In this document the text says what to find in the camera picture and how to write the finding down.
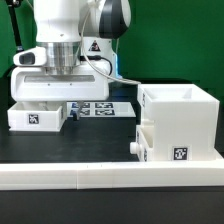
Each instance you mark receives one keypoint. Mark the white rear drawer box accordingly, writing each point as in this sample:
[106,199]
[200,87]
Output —
[37,116]

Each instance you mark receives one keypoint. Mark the white L-shaped fence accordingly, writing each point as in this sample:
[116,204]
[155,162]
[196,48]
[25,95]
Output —
[110,175]

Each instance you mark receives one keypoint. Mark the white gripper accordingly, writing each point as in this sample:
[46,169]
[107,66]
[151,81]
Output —
[34,84]

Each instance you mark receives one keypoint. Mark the white drawer box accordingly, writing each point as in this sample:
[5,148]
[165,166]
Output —
[143,147]
[37,116]

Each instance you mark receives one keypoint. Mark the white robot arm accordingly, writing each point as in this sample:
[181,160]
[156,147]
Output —
[58,69]

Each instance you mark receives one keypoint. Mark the black camera stand pole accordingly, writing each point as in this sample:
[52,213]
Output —
[12,5]

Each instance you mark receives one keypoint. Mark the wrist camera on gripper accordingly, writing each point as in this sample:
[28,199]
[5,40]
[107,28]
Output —
[31,58]

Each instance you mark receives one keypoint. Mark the marker tag sheet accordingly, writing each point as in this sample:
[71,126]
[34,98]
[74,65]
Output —
[107,109]

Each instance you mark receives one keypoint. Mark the white front drawer box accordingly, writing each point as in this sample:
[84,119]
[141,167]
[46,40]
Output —
[143,147]

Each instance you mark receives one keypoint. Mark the white drawer cabinet frame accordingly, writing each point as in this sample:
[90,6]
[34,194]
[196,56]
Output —
[184,118]

